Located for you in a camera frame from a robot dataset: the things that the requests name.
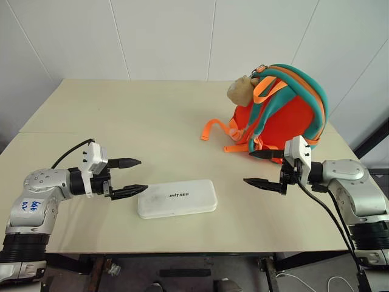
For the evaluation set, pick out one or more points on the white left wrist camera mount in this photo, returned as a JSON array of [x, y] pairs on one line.
[[95, 158]]

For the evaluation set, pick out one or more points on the rusty brown table leg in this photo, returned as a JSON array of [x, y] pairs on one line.
[[97, 272]]

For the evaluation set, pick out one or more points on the orange and teal backpack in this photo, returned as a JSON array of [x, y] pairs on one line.
[[282, 118]]

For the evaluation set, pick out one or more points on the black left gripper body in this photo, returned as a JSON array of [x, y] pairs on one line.
[[98, 184]]

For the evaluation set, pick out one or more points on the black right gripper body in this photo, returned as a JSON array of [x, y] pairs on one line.
[[288, 179]]

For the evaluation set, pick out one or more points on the beige plush toy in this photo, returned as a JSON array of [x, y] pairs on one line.
[[241, 91]]

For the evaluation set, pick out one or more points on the black metal table frame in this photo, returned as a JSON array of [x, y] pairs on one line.
[[70, 263]]

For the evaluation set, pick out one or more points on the black metal stand frame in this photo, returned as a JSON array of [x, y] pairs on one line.
[[375, 135]]

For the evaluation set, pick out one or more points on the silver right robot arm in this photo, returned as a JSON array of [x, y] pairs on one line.
[[364, 197]]

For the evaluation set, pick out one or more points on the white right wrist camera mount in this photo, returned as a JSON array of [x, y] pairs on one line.
[[299, 152]]

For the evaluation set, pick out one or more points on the flat black bar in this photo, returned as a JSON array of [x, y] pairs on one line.
[[185, 272]]

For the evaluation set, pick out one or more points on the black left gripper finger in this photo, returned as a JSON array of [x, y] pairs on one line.
[[129, 191], [126, 163]]

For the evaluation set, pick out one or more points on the dark rounded shape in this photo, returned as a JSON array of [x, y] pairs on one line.
[[153, 287], [226, 286]]

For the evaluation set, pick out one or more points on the small metal caster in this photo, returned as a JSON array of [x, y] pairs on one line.
[[114, 269]]

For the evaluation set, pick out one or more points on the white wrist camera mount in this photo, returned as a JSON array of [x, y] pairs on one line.
[[299, 152], [95, 158]]

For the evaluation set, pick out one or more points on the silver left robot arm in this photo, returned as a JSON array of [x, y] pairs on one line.
[[39, 188]]

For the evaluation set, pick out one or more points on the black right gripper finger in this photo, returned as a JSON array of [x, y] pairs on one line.
[[263, 183], [267, 154]]

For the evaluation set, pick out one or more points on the white rectangular case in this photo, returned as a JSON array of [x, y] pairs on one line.
[[176, 200]]

